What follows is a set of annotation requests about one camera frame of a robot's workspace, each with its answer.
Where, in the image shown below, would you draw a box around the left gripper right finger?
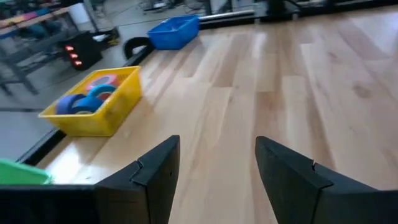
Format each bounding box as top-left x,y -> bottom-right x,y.
255,136 -> 379,224

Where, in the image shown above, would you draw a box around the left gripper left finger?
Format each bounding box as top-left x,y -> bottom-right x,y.
95,134 -> 181,224

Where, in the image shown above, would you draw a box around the yellow plastic basket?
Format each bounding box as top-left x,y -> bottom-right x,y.
37,65 -> 143,138

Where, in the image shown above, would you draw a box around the green plastic basket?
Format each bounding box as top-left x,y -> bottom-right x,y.
0,158 -> 53,186

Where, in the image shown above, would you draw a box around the black floor box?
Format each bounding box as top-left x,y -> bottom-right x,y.
60,30 -> 103,71

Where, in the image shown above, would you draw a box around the blue plastic basket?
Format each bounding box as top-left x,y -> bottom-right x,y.
147,14 -> 200,51

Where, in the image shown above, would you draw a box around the grey metal table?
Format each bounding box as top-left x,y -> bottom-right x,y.
0,6 -> 78,96

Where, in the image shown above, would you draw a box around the black arched handle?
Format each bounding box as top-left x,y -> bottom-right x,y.
123,36 -> 155,62

